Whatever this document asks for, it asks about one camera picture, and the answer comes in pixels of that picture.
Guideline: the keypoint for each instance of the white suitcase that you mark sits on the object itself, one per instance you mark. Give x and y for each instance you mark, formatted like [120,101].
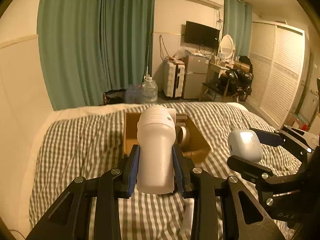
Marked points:
[173,78]

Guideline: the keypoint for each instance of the white bottle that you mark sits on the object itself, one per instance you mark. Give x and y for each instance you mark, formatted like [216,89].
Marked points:
[156,136]

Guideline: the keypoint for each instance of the wooden dressing table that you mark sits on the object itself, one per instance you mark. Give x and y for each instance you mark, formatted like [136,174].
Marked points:
[209,91]

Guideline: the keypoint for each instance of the cardboard box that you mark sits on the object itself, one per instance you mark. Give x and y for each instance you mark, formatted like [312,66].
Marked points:
[197,149]

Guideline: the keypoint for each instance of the white louvred wardrobe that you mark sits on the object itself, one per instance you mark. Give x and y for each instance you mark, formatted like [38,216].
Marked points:
[277,53]

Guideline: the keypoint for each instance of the checkered bed duvet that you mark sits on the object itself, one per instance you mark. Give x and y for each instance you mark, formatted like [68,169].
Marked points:
[89,146]

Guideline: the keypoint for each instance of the black bags pile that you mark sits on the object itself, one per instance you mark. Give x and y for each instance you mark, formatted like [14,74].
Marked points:
[237,80]

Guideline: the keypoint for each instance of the black wall television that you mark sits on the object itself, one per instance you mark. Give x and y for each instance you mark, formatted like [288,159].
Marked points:
[201,35]

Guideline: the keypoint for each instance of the grey mini fridge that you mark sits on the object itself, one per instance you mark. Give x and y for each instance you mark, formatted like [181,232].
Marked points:
[196,68]

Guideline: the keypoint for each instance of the green side curtain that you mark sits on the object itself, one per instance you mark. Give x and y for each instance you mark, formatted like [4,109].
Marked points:
[237,23]

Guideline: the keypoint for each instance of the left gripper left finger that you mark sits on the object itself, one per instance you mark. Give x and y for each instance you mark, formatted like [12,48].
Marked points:
[116,183]

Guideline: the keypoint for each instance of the white earbuds case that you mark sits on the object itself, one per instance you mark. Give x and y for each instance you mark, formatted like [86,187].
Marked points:
[245,144]

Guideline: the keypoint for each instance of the white oval mirror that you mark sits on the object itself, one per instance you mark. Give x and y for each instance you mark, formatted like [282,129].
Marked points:
[227,47]

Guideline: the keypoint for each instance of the white tape roll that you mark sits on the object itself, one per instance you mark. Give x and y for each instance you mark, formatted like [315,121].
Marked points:
[183,136]

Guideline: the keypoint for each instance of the clear water jug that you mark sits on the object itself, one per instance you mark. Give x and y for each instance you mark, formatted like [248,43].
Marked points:
[149,90]

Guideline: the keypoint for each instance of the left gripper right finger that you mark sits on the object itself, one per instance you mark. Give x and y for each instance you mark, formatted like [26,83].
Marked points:
[203,188]

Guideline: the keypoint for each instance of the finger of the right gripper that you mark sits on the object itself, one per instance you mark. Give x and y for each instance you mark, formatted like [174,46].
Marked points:
[249,170]
[268,138]

